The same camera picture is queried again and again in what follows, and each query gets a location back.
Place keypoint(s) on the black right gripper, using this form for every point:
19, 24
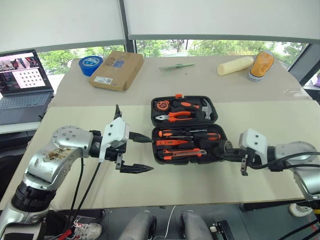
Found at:
246, 155

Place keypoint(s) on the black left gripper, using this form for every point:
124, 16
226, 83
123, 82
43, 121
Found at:
113, 153

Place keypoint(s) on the black electrical tape roll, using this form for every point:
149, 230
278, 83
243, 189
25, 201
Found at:
228, 146

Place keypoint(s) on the orange voltage tester pen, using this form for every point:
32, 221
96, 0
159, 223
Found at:
170, 142

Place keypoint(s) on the orange black utility knife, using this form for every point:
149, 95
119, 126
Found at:
182, 153

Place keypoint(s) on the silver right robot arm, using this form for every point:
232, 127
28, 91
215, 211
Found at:
297, 152

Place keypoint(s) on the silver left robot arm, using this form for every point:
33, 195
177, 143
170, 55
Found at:
62, 150

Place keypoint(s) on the black plastic tool case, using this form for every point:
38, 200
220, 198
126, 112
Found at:
200, 147

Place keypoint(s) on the green plastic tool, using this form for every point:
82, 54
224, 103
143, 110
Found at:
178, 66

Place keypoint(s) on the cream table cloth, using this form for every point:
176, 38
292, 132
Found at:
175, 185

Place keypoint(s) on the orange black tape measure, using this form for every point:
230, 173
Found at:
163, 105

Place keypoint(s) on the grey rounded shape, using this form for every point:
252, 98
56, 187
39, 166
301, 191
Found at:
195, 226
137, 226

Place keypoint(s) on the beige table cloth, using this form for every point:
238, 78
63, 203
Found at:
200, 85

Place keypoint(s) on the black box white button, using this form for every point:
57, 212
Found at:
222, 228

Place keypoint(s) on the brown cardboard box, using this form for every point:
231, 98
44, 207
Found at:
125, 72

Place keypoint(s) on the cream foam cylinder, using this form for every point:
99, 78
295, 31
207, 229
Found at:
232, 66

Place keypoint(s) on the white tape roll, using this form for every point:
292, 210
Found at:
295, 211

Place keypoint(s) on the clear plastic wrap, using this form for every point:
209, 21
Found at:
295, 92

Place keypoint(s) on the white laced sneaker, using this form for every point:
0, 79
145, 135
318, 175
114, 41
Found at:
90, 230

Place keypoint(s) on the blue tape roll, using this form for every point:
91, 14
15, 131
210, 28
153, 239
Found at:
86, 70

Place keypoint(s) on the red tape strip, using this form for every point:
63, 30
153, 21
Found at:
66, 233

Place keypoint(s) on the dark window mullion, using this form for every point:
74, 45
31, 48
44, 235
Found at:
130, 47

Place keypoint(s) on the open grey laptop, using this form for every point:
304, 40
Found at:
22, 105

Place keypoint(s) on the white roller blind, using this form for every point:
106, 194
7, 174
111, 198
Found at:
62, 20
225, 15

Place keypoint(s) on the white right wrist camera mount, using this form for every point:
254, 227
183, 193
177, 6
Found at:
252, 140

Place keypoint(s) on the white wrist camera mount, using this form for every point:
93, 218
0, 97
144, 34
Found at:
252, 140
115, 132

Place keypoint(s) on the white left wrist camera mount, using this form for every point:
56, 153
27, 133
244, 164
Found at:
115, 132

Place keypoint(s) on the dark grey window frame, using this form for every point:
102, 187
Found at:
303, 65

